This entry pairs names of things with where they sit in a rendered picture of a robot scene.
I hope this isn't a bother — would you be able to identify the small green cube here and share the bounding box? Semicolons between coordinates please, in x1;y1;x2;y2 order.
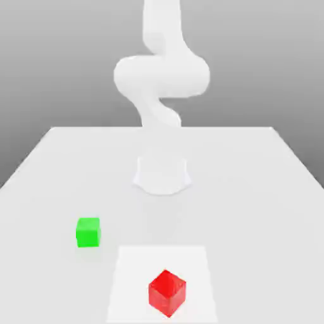
75;216;102;248

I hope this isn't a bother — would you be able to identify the small red cube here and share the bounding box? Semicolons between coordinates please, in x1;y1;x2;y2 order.
148;269;187;318

